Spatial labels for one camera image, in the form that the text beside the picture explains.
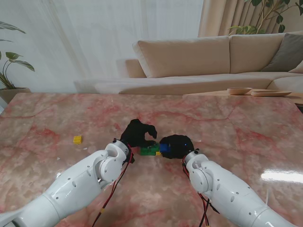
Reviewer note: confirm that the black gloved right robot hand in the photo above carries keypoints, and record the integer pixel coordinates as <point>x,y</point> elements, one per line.
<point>178,146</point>

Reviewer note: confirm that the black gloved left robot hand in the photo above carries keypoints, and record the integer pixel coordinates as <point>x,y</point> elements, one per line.
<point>136,133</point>

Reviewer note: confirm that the blue toy brick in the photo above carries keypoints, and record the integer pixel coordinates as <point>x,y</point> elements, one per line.
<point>165,148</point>

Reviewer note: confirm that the yellow toy brick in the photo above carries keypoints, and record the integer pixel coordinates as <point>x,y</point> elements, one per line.
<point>77,139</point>
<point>158,153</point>

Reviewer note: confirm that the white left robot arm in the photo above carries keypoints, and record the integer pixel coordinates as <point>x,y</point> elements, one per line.
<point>71,184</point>

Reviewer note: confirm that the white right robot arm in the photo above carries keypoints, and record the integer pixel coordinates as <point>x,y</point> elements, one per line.
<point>232,189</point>

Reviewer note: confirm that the wooden bowl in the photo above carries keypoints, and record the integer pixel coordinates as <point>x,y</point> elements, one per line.
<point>239,91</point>

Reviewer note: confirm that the beige sofa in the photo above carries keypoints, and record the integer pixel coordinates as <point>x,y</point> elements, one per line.
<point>184,56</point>

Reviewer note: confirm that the shallow wooden plate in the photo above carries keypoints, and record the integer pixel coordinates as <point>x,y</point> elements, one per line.
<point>270,93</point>

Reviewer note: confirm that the white sheer curtain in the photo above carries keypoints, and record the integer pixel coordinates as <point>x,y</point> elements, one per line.
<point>94,35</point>

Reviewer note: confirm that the beige plant pot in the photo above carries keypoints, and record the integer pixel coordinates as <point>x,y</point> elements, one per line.
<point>11,94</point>

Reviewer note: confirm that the beige curtain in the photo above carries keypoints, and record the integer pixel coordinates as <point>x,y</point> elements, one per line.
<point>213,19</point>

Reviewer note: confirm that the beige sofa cushion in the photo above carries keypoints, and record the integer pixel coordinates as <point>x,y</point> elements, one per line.
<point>298,69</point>

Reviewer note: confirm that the grey sofa cushion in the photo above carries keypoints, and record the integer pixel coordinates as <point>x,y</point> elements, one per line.
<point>288,52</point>

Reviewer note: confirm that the large-leaf green potted plant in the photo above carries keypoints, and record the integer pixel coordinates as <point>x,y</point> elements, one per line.
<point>13,55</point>

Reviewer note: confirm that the tall green branching houseplant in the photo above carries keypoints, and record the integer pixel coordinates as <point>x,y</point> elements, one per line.
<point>281,28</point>

